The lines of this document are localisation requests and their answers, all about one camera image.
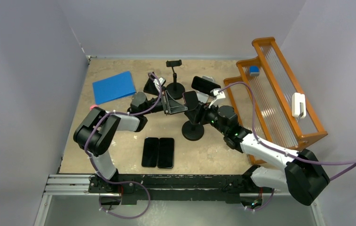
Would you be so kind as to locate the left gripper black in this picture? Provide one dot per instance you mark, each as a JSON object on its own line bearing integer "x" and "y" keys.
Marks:
{"x": 172, "y": 106}

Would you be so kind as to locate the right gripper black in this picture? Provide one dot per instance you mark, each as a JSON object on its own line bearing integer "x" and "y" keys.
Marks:
{"x": 193, "y": 115}

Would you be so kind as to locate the purple-cased phone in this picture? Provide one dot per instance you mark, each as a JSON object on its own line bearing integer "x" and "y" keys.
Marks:
{"x": 191, "y": 100}

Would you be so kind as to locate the black round-base pole stand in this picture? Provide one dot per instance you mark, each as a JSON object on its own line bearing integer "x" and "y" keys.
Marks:
{"x": 175, "y": 89}

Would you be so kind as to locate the black folding phone stand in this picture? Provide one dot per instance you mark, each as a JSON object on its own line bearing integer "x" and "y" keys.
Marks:
{"x": 149, "y": 86}

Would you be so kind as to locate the black phone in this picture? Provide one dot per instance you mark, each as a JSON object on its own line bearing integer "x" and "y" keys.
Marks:
{"x": 150, "y": 152}
{"x": 166, "y": 153}
{"x": 204, "y": 86}

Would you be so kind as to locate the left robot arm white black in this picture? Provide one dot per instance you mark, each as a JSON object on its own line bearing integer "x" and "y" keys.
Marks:
{"x": 95, "y": 134}

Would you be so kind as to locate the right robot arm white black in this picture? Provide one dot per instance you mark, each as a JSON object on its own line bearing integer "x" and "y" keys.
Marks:
{"x": 295, "y": 172}

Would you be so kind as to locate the silver phone stand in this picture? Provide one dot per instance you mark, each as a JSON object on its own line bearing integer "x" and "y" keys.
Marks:
{"x": 202, "y": 97}

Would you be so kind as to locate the black phone on silver stand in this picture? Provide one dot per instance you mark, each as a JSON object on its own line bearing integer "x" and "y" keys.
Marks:
{"x": 204, "y": 86}

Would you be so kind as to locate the orange wooden rack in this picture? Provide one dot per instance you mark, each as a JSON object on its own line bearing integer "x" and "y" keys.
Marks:
{"x": 273, "y": 90}

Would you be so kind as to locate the blue small block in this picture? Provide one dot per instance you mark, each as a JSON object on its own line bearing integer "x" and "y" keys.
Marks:
{"x": 254, "y": 71}

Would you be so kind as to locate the white clip on rack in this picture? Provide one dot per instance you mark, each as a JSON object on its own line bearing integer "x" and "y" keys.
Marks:
{"x": 298, "y": 105}

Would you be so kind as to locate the black base frame rail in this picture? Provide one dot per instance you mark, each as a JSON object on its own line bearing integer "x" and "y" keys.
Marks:
{"x": 231, "y": 189}

